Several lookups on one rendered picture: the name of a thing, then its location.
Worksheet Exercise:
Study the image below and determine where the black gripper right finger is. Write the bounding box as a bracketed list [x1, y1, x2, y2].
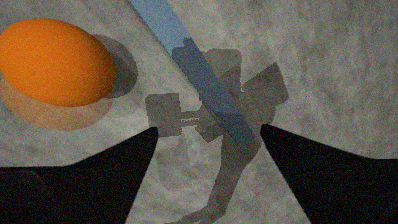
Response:
[260, 124, 398, 224]

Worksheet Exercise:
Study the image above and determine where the light blue l-shaped low wall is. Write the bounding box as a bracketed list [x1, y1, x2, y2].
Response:
[129, 0, 256, 148]

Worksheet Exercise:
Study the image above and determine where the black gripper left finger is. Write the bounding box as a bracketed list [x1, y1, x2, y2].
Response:
[0, 127, 159, 224]

